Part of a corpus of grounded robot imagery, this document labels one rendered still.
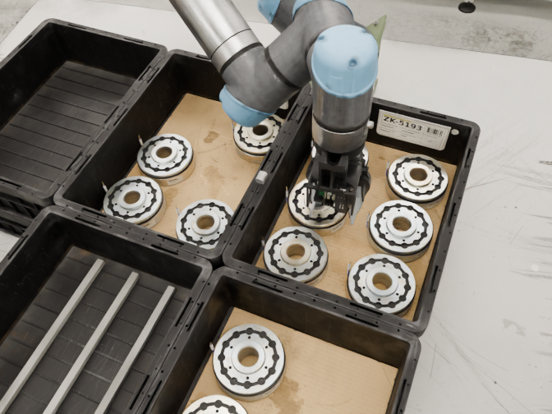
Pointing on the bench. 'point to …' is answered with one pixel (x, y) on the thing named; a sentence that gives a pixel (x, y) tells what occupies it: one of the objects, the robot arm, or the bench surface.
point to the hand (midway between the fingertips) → (336, 205)
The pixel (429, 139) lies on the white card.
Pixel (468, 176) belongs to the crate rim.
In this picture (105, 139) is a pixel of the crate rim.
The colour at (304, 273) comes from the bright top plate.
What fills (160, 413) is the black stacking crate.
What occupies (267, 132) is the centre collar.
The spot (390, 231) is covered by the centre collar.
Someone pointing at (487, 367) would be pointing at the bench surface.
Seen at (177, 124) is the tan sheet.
